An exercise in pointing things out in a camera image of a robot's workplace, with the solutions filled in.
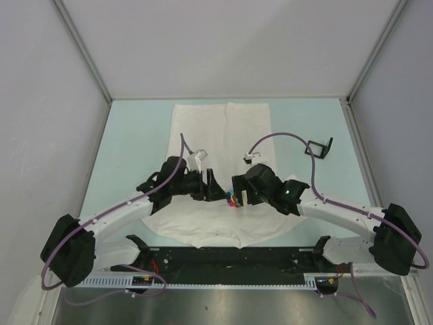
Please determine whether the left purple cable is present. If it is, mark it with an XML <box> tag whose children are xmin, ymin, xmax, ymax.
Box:
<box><xmin>41</xmin><ymin>132</ymin><xmax>197</xmax><ymax>291</ymax></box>

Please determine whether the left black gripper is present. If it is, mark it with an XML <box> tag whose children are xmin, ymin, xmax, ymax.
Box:
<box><xmin>170</xmin><ymin>168</ymin><xmax>227</xmax><ymax>202</ymax></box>

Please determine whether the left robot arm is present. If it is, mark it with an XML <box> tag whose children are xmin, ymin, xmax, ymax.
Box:
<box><xmin>41</xmin><ymin>156</ymin><xmax>227</xmax><ymax>287</ymax></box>

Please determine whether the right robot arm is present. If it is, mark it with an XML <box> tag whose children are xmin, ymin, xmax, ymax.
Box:
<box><xmin>231</xmin><ymin>164</ymin><xmax>421</xmax><ymax>276</ymax></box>

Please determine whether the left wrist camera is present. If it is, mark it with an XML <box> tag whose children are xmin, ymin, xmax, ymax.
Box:
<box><xmin>187</xmin><ymin>149</ymin><xmax>208</xmax><ymax>172</ymax></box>

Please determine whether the black bracket stand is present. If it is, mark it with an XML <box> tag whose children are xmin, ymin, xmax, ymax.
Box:
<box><xmin>307</xmin><ymin>137</ymin><xmax>334</xmax><ymax>160</ymax></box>

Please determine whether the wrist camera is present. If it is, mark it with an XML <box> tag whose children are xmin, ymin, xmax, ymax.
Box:
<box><xmin>187</xmin><ymin>149</ymin><xmax>208</xmax><ymax>172</ymax></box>
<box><xmin>243</xmin><ymin>152</ymin><xmax>267</xmax><ymax>167</ymax></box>

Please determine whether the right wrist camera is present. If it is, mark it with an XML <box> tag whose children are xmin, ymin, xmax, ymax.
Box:
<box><xmin>243</xmin><ymin>152</ymin><xmax>267</xmax><ymax>167</ymax></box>

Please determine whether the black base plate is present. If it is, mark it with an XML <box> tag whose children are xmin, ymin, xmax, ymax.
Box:
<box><xmin>110</xmin><ymin>246</ymin><xmax>352</xmax><ymax>284</ymax></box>

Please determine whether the white slotted cable duct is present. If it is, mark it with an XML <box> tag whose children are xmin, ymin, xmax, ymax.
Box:
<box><xmin>76</xmin><ymin>274</ymin><xmax>337</xmax><ymax>290</ymax></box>

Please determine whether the aluminium frame rail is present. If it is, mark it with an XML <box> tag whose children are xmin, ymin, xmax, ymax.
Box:
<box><xmin>340</xmin><ymin>98</ymin><xmax>384</xmax><ymax>207</ymax></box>

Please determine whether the rainbow plush flower brooch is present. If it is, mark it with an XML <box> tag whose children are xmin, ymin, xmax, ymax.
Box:
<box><xmin>227</xmin><ymin>191</ymin><xmax>241</xmax><ymax>208</ymax></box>

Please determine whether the white t-shirt garment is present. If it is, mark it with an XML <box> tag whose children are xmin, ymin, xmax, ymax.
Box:
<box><xmin>143</xmin><ymin>102</ymin><xmax>304</xmax><ymax>248</ymax></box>

